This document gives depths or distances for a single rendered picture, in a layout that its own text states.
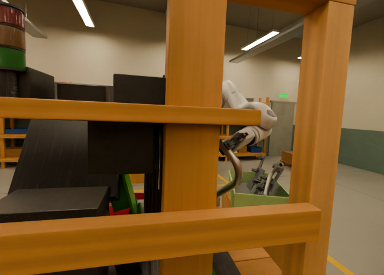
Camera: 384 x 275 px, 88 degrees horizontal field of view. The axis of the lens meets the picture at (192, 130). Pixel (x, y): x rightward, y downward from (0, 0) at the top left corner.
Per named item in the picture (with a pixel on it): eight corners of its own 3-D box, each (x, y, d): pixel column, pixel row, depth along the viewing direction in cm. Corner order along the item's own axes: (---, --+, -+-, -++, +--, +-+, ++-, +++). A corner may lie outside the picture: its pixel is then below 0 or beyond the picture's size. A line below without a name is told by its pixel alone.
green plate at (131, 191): (120, 211, 93) (108, 169, 90) (137, 206, 95) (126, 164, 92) (116, 225, 82) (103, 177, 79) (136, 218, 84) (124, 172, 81)
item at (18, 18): (4, 32, 45) (3, 11, 44) (30, 35, 46) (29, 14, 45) (-13, 22, 40) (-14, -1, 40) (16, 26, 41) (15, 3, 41)
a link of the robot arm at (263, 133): (264, 133, 83) (252, 147, 89) (277, 126, 92) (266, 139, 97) (250, 120, 86) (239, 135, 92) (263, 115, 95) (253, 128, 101)
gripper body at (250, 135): (236, 136, 91) (221, 143, 83) (250, 122, 84) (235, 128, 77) (247, 149, 88) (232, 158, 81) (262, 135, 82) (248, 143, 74)
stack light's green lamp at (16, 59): (6, 72, 46) (5, 52, 45) (31, 74, 47) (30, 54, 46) (-11, 67, 41) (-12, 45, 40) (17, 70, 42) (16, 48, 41)
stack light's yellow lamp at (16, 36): (5, 52, 45) (4, 32, 45) (30, 54, 46) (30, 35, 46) (-12, 45, 40) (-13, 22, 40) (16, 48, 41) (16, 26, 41)
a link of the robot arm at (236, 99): (252, 81, 104) (284, 120, 84) (237, 104, 114) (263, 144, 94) (238, 78, 100) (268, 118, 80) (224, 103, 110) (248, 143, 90)
